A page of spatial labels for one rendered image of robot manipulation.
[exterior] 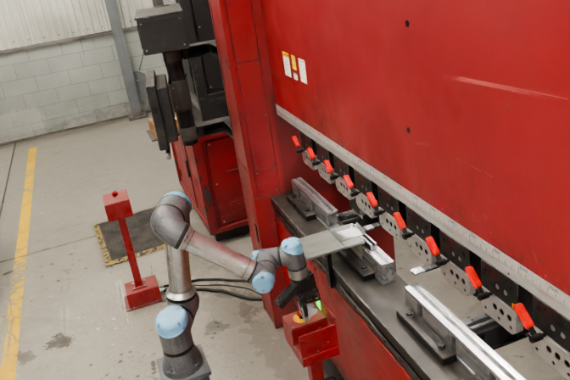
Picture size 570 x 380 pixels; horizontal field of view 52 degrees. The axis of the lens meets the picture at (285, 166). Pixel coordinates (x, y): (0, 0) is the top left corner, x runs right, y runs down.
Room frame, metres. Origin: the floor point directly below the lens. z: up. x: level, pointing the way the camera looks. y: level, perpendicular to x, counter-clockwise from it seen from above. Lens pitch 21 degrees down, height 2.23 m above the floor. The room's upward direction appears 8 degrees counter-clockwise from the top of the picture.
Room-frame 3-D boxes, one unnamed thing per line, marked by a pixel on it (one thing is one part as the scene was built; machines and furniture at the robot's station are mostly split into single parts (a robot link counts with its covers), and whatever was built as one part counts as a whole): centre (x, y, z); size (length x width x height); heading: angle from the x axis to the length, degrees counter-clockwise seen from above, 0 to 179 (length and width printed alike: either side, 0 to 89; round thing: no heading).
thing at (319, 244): (2.21, -0.14, 1.00); 0.26 x 0.18 x 0.01; 106
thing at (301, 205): (2.81, -0.05, 0.89); 0.30 x 0.05 x 0.03; 16
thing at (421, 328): (1.66, -0.39, 0.89); 0.30 x 0.05 x 0.03; 16
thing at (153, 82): (3.26, 0.64, 1.42); 0.45 x 0.12 x 0.36; 9
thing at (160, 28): (3.32, 0.56, 1.53); 0.51 x 0.25 x 0.85; 9
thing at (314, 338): (1.96, 0.00, 0.75); 0.20 x 0.16 x 0.18; 17
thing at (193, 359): (1.83, 0.50, 0.82); 0.15 x 0.15 x 0.10
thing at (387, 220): (1.89, -0.38, 1.26); 0.15 x 0.09 x 0.17; 16
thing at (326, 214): (2.78, -0.12, 0.92); 0.50 x 0.06 x 0.10; 16
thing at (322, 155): (2.47, -0.21, 1.26); 0.15 x 0.09 x 0.17; 16
